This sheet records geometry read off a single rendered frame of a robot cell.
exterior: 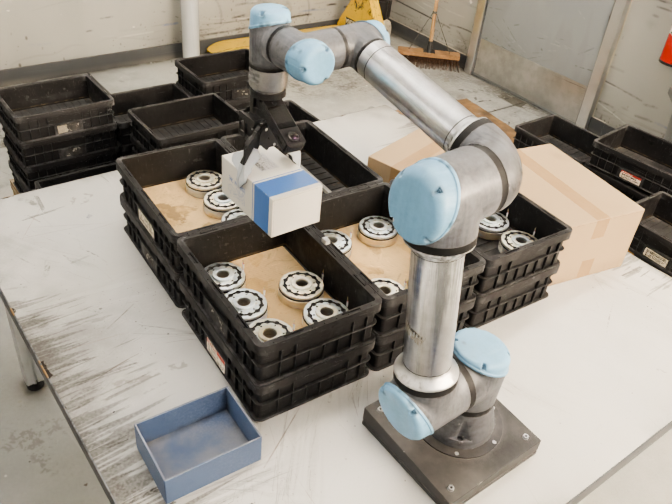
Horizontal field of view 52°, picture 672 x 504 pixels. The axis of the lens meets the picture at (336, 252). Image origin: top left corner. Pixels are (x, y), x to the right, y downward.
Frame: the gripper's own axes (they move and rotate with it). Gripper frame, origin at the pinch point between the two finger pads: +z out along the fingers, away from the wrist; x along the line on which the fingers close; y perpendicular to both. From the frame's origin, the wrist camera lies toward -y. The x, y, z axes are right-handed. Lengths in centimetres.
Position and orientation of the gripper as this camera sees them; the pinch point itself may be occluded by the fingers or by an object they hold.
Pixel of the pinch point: (270, 181)
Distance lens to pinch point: 146.0
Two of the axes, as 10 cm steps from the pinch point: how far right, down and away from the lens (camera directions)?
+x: -8.0, 3.0, -5.2
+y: -6.0, -5.1, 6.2
